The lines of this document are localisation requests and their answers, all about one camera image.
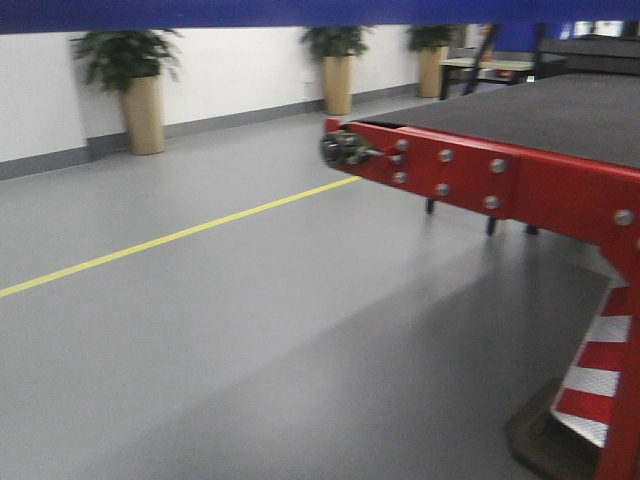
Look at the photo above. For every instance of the red conveyor frame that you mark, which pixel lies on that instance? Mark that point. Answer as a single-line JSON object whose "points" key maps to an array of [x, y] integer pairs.
{"points": [[589, 200]]}

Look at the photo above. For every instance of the right potted plant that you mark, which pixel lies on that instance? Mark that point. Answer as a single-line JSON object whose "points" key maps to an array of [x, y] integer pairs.
{"points": [[430, 43]]}

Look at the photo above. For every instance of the middle potted plant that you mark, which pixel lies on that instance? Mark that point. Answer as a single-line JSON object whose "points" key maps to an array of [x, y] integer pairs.
{"points": [[334, 48]]}

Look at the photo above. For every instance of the large blue plastic bin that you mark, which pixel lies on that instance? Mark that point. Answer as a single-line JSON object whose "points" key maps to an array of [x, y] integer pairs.
{"points": [[39, 16]]}

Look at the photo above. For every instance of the potted plant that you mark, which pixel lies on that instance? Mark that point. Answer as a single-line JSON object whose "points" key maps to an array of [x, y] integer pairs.
{"points": [[334, 48], [430, 43], [129, 63]]}

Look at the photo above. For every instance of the left potted plant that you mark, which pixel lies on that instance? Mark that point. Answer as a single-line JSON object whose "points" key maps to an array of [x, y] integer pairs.
{"points": [[129, 63]]}

